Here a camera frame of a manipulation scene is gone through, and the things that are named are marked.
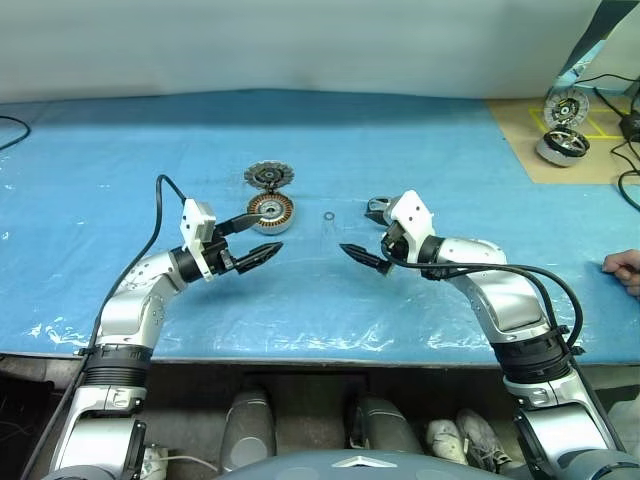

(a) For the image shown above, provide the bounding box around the person's bare hand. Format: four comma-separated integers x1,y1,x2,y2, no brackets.
602,249,640,297

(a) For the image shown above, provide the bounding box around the white sneaker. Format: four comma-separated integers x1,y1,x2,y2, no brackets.
454,407,511,469
424,418,469,459

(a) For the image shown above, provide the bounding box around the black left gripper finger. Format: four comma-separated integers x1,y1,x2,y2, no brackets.
214,211,267,238
233,241,286,275

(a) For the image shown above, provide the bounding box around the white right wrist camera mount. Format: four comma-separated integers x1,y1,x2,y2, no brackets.
387,189,436,264

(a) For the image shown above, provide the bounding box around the silver spoked motor shell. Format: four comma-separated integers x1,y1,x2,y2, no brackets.
536,127,592,168

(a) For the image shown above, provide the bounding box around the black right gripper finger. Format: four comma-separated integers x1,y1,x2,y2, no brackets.
365,196,397,227
339,242,395,278

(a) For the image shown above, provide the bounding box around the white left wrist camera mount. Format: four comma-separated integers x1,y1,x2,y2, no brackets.
180,198,217,279

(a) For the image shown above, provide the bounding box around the brown cardboard sheet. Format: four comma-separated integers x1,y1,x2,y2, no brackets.
487,93,640,185

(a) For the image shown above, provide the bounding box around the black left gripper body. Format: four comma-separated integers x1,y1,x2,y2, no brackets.
201,224,240,279

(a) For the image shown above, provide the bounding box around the blue plastic table cover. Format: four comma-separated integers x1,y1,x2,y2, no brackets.
0,88,640,365

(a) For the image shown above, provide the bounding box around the dark rounded robot leg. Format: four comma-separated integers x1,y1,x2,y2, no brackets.
349,394,426,456
220,387,277,471

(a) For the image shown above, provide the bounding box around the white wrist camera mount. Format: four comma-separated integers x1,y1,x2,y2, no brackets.
387,189,436,264
180,198,217,279

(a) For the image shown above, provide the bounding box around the motor stator with copper windings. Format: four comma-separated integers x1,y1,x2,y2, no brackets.
248,194,297,237

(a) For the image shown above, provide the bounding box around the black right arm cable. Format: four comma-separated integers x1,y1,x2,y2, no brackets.
382,248,586,361

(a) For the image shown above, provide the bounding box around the thin black cable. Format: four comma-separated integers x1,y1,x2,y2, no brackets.
609,137,640,211
569,72,640,121
0,115,32,151

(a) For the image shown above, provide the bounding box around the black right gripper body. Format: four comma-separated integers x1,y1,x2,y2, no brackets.
380,219,414,264

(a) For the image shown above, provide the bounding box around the white power strip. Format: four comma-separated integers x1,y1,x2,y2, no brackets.
142,442,171,476

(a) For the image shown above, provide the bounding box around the toothed grey motor cover disc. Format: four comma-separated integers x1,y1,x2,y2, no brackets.
244,160,294,192

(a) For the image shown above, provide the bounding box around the grey robot torso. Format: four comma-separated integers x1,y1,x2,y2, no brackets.
209,444,506,480

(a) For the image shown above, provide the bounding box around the grey metal stand frame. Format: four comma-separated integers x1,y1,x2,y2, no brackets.
552,0,640,97

